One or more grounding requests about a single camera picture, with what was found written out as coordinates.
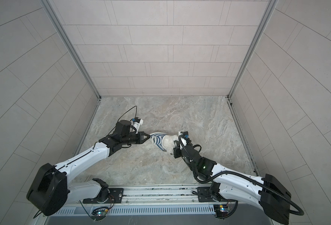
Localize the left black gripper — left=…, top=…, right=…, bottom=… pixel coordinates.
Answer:
left=120, top=131, right=151, bottom=146

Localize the blue white striped knit sweater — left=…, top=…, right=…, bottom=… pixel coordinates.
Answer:
left=150, top=132, right=167, bottom=152

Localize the white plush teddy bear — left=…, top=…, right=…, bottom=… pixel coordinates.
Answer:
left=163, top=134, right=179, bottom=155

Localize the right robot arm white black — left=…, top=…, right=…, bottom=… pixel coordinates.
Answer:
left=173, top=141, right=292, bottom=225

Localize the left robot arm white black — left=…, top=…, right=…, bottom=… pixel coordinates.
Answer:
left=26, top=117, right=150, bottom=216

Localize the white ventilation grille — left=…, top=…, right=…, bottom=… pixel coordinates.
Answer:
left=54, top=204, right=216, bottom=216

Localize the right green circuit board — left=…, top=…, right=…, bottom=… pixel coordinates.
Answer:
left=213, top=205, right=230, bottom=219

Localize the green circuit board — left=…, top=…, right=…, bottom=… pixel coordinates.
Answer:
left=92, top=206, right=110, bottom=221
left=213, top=205, right=230, bottom=219

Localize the left green circuit board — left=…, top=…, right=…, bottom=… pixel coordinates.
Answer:
left=92, top=206, right=110, bottom=221

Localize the left corner aluminium profile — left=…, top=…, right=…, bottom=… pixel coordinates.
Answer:
left=40, top=0, right=101, bottom=100

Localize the corner aluminium profile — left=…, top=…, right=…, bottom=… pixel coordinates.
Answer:
left=228, top=0, right=278, bottom=100
left=40, top=0, right=101, bottom=100

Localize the right corner aluminium profile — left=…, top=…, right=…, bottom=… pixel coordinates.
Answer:
left=228, top=0, right=278, bottom=100

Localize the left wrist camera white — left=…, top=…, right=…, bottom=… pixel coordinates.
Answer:
left=131, top=117, right=143, bottom=133

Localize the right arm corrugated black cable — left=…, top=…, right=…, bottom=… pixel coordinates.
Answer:
left=179, top=134, right=305, bottom=216

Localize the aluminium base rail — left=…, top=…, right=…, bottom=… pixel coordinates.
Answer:
left=63, top=181, right=211, bottom=206

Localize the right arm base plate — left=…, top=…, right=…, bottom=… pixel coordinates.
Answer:
left=192, top=187, right=234, bottom=203

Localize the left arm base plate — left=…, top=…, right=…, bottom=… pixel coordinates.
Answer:
left=83, top=188, right=124, bottom=204

